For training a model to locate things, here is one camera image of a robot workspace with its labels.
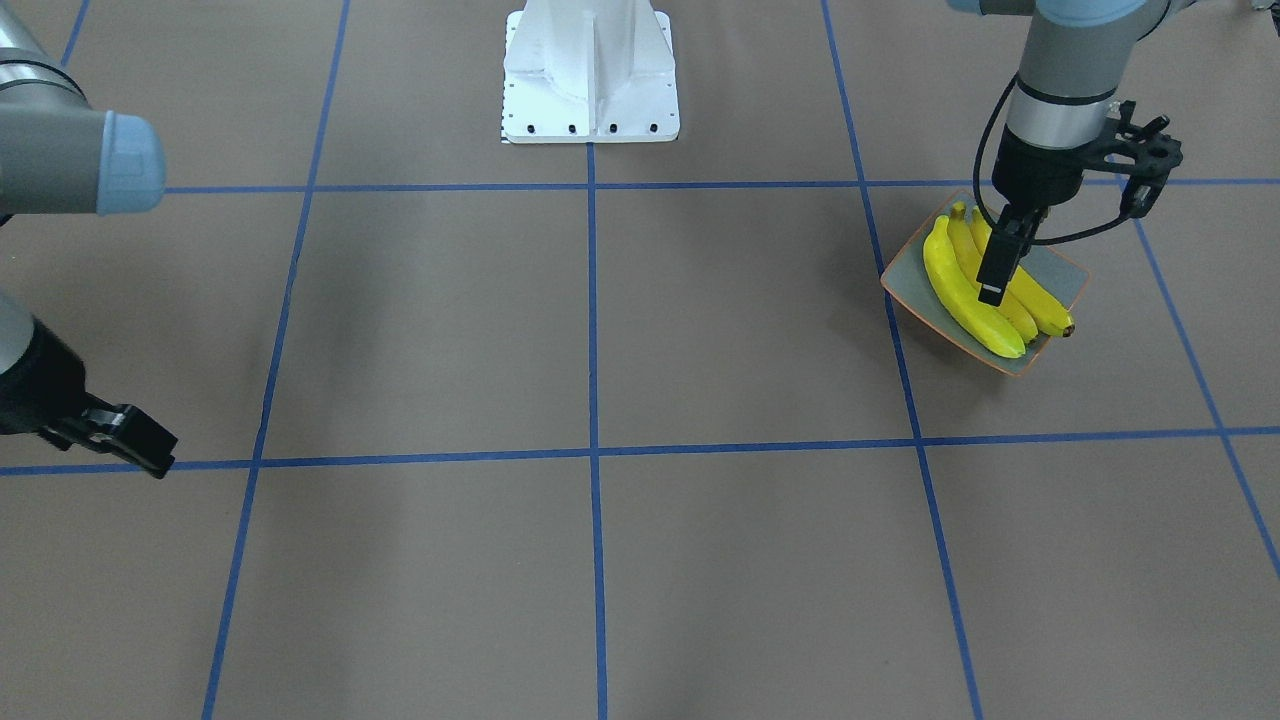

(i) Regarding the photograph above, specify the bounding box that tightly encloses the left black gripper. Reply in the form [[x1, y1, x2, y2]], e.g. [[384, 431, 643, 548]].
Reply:
[[975, 129, 1085, 307]]

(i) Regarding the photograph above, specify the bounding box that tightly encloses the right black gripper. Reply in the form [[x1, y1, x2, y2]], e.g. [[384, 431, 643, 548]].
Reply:
[[1, 320, 178, 479]]

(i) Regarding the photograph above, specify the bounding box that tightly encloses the yellow banana bunch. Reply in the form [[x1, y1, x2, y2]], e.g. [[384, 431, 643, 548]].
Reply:
[[968, 202, 1075, 337]]

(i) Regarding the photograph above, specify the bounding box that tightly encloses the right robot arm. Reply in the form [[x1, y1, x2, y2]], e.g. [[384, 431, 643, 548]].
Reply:
[[1, 4, 177, 479]]

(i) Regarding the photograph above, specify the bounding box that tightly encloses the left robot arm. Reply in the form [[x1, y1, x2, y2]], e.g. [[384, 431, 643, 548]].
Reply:
[[951, 1, 1183, 306]]

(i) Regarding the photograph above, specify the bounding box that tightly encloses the grey square plate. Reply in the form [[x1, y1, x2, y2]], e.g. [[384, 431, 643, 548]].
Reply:
[[879, 190, 1091, 377]]

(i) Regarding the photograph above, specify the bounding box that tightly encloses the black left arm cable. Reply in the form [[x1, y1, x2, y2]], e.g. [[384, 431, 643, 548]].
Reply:
[[972, 76, 1140, 247]]

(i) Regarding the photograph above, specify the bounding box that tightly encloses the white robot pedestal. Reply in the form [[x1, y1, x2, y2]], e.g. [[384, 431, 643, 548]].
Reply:
[[500, 1, 681, 143]]

